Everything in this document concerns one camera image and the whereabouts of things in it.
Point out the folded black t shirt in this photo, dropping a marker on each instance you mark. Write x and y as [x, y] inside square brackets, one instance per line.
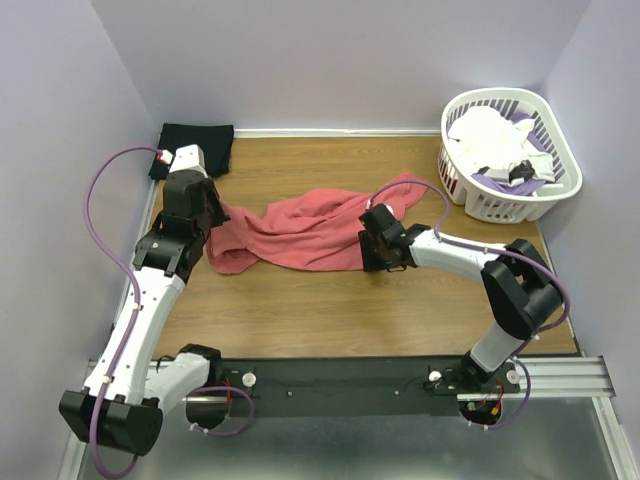
[214, 141]

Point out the aluminium rail frame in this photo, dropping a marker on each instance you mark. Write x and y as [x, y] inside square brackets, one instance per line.
[561, 425]

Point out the white garment in basket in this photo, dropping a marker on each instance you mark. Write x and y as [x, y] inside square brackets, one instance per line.
[464, 134]

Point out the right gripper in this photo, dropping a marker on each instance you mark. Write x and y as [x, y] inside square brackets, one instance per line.
[367, 257]

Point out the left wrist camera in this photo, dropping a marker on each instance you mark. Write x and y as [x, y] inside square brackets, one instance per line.
[189, 157]

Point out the white laundry basket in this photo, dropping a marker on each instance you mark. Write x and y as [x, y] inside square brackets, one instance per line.
[489, 205]

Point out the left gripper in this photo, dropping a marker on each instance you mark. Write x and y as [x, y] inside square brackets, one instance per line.
[220, 215]

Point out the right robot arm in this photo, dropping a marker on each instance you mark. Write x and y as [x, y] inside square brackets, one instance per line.
[521, 290]

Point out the red t shirt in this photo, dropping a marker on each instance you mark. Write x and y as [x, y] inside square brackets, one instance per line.
[317, 231]

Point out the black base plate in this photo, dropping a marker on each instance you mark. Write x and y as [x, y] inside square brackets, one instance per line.
[350, 386]

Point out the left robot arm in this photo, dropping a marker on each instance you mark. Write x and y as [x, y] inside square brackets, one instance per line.
[119, 407]

